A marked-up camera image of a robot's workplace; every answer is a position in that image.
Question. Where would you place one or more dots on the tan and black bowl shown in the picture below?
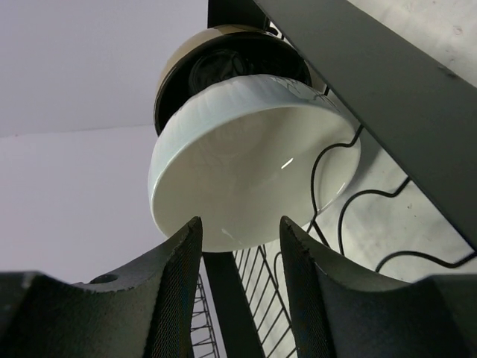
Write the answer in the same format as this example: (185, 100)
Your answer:
(221, 53)

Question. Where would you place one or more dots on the black wire dish rack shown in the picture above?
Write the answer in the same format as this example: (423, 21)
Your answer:
(384, 81)

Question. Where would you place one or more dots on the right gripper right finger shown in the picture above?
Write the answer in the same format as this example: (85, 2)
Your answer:
(341, 309)

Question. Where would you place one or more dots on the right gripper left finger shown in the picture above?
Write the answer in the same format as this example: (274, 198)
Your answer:
(142, 309)

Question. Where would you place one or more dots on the light blue bowl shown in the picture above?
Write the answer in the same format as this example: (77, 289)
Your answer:
(245, 152)

